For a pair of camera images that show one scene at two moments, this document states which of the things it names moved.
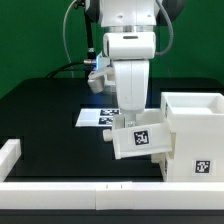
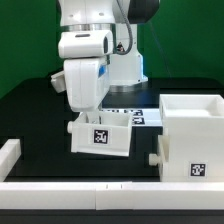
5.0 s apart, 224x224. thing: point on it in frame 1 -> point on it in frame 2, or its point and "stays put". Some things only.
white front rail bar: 111,195 stays put
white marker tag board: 96,117 -> 143,117
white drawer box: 150,136 -> 110,137
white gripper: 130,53 -> 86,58
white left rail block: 9,155 stays put
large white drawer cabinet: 197,119 stays put
